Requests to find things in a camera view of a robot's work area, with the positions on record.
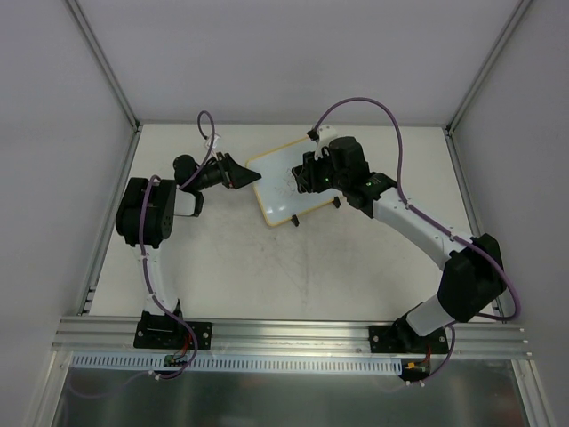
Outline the yellow framed whiteboard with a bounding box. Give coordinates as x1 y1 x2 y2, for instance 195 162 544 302
245 136 341 227

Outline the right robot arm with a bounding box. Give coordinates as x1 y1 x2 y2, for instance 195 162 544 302
292 136 507 353

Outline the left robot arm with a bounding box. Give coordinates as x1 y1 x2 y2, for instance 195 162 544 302
115 153 261 351

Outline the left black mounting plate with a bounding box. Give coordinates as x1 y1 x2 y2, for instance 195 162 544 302
133 317 212 350

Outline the black mounting plate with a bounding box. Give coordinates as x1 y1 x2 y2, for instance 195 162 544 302
133 317 212 350
368 324 450 355

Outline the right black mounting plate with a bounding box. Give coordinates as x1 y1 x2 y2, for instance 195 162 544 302
368 324 450 355

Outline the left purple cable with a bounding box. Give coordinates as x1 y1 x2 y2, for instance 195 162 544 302
66 110 218 399

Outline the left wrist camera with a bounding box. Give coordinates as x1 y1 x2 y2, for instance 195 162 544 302
204 135 220 157

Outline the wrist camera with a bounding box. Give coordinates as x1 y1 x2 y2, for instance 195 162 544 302
307 125 338 160
204 135 220 157

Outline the wire easel stand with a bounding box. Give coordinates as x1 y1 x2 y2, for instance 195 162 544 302
290 197 341 227

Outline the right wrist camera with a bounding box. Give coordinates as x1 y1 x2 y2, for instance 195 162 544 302
307 125 338 160

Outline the left aluminium frame post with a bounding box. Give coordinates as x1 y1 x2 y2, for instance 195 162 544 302
63 0 140 131

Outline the aluminium frame post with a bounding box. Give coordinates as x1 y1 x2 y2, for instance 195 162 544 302
445 0 533 135
63 0 140 131

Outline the white slotted cable duct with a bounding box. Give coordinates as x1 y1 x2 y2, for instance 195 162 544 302
70 352 403 376

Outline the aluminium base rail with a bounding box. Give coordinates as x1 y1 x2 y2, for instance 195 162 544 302
51 316 533 359

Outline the right aluminium frame post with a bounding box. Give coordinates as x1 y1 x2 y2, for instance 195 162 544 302
445 0 533 135

